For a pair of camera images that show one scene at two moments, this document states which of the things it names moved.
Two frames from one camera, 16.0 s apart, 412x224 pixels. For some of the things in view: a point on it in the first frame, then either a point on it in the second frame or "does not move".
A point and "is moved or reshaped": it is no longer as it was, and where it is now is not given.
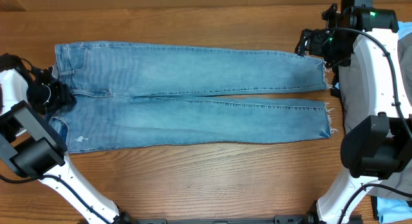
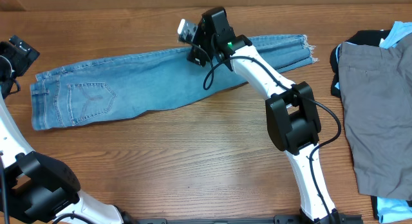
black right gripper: x=317 y=37 → x=201 y=56
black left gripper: x=64 y=96 → x=22 y=62
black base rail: x=306 y=219 does not move
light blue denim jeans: x=132 y=96 is moved or reshaped
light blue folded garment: x=394 y=210 does not move
